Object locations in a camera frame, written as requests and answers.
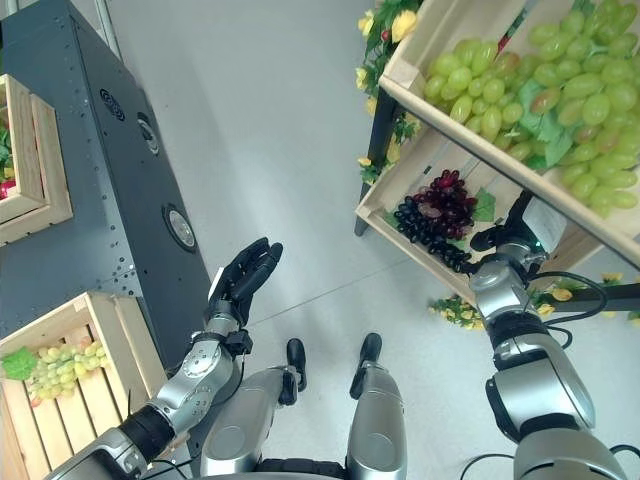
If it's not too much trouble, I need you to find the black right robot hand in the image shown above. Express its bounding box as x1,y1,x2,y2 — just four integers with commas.
470,191,565,252

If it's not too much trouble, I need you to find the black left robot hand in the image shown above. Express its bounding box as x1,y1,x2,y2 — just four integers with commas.
207,237,284,325

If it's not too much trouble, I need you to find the small green leaf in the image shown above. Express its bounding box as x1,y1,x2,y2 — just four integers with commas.
471,186,498,223

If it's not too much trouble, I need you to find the red grape bunch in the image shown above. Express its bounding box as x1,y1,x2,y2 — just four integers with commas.
417,169,479,239

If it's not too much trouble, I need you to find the black grape bunch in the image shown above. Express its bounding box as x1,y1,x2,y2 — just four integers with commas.
393,195,474,274

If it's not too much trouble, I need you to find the yellow flower garland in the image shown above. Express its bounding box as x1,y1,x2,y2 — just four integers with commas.
427,271,640,332
355,0,425,182

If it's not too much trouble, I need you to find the wooden crate with dark grapes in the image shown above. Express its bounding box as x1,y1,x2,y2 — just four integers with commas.
354,119,609,307

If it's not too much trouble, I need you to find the silver left robot leg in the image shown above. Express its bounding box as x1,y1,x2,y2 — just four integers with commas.
199,338,307,480

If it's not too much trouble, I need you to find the silver robot leg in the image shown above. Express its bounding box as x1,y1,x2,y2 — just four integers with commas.
199,338,307,480
344,333,409,480

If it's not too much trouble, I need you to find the large green grape pile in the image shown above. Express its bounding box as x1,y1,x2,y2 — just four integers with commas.
423,0,640,220

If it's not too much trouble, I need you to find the dark grey metal cabinet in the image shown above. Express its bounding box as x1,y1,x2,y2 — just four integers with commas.
0,0,214,374

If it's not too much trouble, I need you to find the silver right robot leg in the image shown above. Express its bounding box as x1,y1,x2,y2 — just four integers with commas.
344,333,409,480

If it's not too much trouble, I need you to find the black robot waist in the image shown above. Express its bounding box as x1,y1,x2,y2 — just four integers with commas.
257,456,347,480

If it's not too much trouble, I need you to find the small green grape bunch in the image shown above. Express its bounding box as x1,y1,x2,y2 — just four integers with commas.
26,336,112,402

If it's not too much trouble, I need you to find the large wooden crate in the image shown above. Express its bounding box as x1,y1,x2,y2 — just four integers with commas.
378,0,640,262

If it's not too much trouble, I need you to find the wooden crate with light grapes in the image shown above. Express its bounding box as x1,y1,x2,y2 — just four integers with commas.
0,291,169,480

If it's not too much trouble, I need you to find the small wooden slat crate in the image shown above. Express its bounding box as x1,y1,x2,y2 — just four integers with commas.
0,73,75,247

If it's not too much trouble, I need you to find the green grape leaf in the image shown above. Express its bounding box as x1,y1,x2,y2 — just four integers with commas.
1,347,39,382

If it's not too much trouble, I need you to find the green leafy plant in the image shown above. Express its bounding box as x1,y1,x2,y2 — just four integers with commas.
0,118,15,177

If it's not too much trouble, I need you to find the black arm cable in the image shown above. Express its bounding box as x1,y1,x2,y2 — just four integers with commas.
527,271,609,352

